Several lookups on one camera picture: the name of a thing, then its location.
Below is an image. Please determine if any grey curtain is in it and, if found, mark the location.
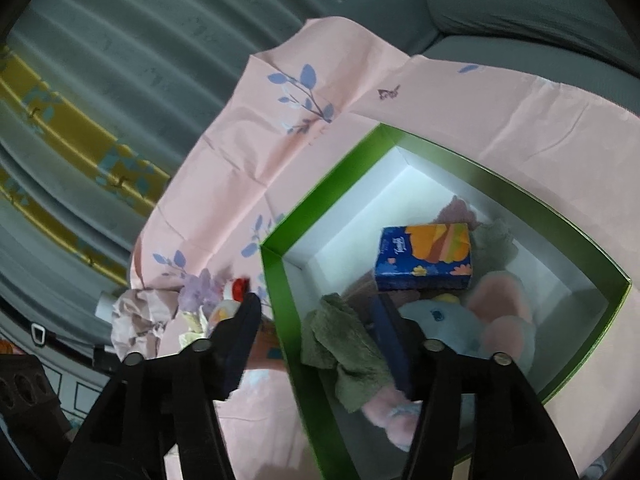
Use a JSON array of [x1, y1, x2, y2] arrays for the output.
[[0, 0, 361, 361]]

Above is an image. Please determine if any white cylinder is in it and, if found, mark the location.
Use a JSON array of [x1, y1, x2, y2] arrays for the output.
[[97, 292, 123, 318]]

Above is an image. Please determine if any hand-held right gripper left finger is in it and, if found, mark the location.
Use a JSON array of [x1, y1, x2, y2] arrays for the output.
[[57, 292, 262, 480]]

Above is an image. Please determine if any grey sofa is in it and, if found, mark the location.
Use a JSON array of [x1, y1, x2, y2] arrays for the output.
[[340, 0, 640, 126]]

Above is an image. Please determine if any blue tissue pack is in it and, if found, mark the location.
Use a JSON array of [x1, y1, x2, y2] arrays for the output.
[[375, 223, 473, 292]]

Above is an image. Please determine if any green cloth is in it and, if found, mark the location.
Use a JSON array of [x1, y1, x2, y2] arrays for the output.
[[300, 294, 396, 411]]

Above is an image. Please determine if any red and white toy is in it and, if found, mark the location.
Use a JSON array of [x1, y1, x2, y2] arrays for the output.
[[207, 276, 251, 333]]

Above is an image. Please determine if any pink printed tablecloth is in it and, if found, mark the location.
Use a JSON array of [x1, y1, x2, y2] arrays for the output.
[[131, 16, 640, 480]]

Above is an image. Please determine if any green cardboard box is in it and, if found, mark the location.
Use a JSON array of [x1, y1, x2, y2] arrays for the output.
[[260, 124, 632, 480]]

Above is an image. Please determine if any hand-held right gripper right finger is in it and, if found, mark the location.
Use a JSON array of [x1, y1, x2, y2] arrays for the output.
[[370, 294, 581, 480]]

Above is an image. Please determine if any grey cloth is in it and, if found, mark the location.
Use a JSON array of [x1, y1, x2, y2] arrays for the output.
[[470, 220, 518, 281]]

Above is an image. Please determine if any blue elephant plush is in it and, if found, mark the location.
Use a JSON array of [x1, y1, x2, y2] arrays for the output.
[[362, 275, 538, 453]]

